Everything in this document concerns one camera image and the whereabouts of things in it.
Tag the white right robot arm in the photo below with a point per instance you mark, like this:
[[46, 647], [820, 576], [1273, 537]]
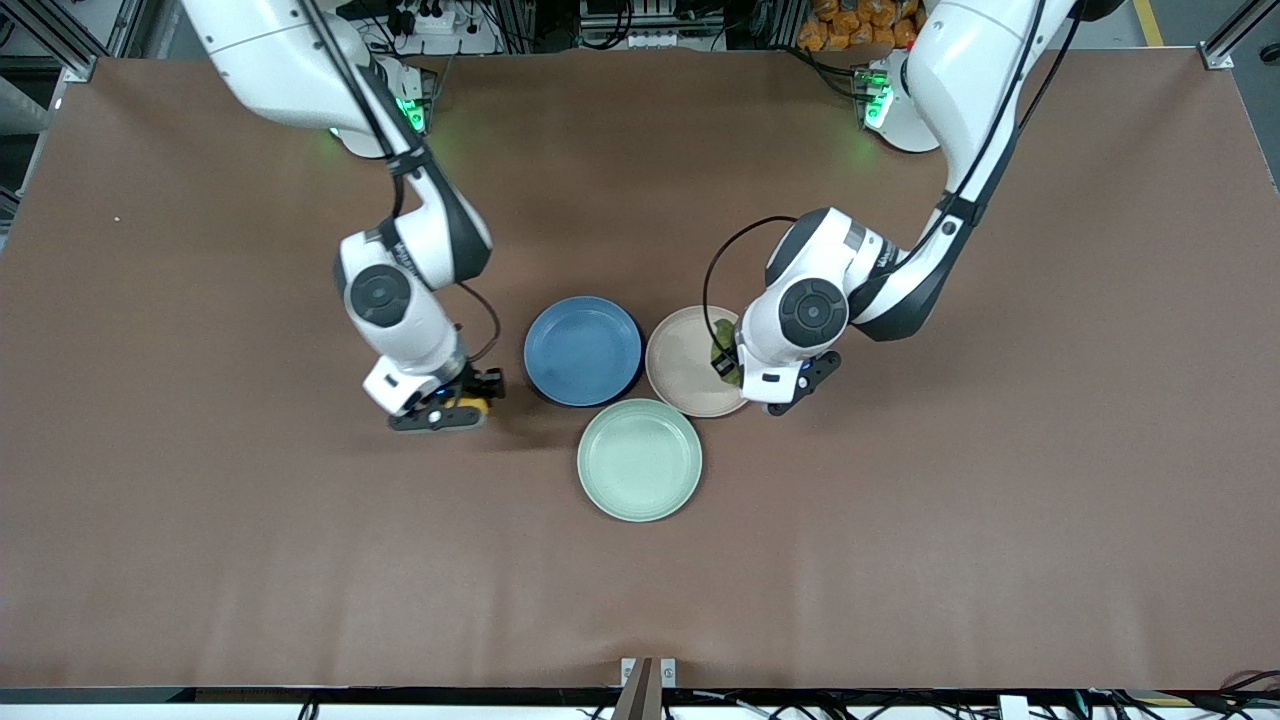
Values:
[[400, 330]]

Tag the white power strip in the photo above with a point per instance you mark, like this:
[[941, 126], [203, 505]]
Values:
[[440, 25]]

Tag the pale green plate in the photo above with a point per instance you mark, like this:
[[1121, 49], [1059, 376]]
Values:
[[639, 460]]

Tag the metal table edge bracket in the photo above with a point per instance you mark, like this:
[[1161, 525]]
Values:
[[648, 685]]

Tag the bag of orange fruits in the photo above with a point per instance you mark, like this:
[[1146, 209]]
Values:
[[855, 25]]

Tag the green lettuce leaf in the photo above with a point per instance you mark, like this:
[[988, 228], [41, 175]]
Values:
[[726, 335]]

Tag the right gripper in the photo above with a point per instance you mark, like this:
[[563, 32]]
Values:
[[484, 383]]

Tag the beige pink plate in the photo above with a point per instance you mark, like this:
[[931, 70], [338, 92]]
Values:
[[685, 370]]

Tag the blue plate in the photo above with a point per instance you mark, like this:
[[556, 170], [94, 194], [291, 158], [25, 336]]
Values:
[[582, 350]]

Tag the yellow lemon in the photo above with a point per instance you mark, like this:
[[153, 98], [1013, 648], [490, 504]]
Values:
[[472, 405]]

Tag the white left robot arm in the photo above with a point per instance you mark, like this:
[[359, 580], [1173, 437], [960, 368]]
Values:
[[960, 70]]

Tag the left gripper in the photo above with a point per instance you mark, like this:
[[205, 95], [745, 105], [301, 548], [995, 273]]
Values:
[[722, 363]]

